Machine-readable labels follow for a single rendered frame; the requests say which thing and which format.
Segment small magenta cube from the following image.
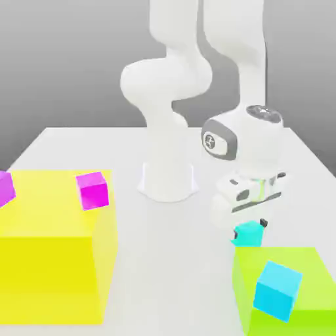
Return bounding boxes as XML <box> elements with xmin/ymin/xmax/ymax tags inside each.
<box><xmin>75</xmin><ymin>171</ymin><xmax>110</xmax><ymax>211</ymax></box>

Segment large lime green box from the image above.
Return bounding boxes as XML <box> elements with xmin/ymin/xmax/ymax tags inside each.
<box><xmin>232</xmin><ymin>246</ymin><xmax>336</xmax><ymax>336</ymax></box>

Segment large yellow box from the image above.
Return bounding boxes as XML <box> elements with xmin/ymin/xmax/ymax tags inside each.
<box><xmin>0</xmin><ymin>169</ymin><xmax>118</xmax><ymax>326</ymax></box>

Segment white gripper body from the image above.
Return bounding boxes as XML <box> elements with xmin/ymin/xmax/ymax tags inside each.
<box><xmin>210</xmin><ymin>191</ymin><xmax>284</xmax><ymax>230</ymax></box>

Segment small teal cube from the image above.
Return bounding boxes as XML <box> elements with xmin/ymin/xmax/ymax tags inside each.
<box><xmin>230</xmin><ymin>220</ymin><xmax>264</xmax><ymax>248</ymax></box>

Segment small purple cube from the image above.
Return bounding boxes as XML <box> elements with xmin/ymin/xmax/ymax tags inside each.
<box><xmin>0</xmin><ymin>170</ymin><xmax>17</xmax><ymax>209</ymax></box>

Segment small cyan cube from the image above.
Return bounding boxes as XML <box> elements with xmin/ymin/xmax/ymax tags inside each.
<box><xmin>253</xmin><ymin>260</ymin><xmax>304</xmax><ymax>324</ymax></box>

